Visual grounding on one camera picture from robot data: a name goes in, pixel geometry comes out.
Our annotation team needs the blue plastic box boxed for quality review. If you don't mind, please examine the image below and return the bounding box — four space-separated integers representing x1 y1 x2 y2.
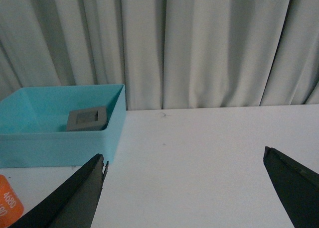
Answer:
0 84 126 168

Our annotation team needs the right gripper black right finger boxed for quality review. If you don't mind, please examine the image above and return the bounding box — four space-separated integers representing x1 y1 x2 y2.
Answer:
263 146 319 228

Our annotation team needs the orange cylinder with white numbers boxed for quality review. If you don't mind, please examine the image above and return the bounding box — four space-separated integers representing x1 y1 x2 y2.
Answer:
0 174 24 228

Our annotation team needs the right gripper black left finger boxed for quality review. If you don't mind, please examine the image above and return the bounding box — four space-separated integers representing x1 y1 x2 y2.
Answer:
10 154 109 228

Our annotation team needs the white curtain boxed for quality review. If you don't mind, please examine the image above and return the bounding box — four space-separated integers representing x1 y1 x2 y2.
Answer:
0 0 319 110

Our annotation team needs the gray cube with square hole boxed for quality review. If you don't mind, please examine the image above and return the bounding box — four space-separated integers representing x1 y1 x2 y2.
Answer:
66 106 108 131

